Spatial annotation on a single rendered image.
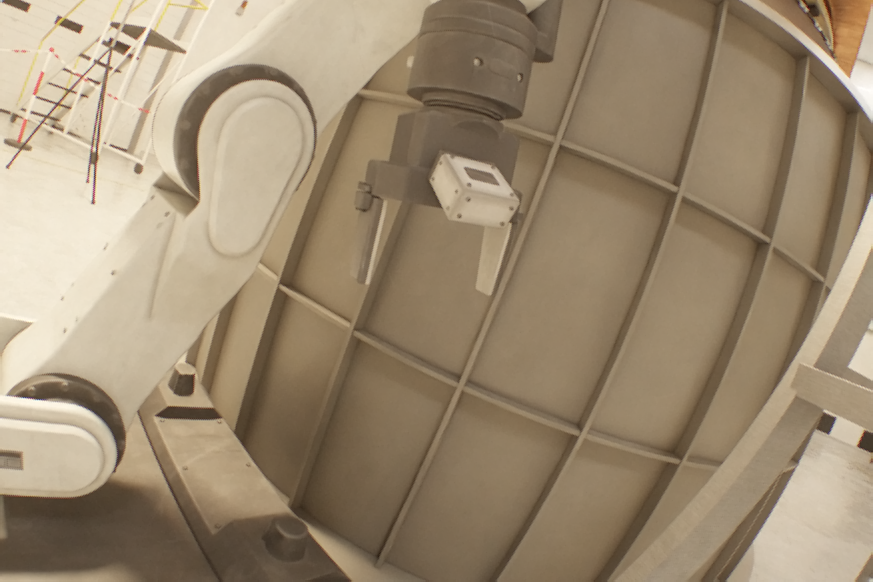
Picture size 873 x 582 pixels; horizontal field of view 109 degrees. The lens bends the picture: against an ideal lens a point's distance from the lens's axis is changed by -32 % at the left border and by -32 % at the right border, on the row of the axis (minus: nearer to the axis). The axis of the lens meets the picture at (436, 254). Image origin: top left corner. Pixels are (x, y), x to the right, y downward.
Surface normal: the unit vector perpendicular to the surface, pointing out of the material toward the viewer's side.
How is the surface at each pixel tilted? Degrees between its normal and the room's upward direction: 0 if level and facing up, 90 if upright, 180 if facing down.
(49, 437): 90
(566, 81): 90
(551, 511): 90
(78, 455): 90
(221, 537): 45
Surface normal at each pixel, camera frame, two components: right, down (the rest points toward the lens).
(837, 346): 0.14, 0.16
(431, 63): -0.62, -0.02
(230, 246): 0.70, 0.31
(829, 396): -0.92, -0.35
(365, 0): 0.37, 0.59
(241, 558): -0.18, -0.80
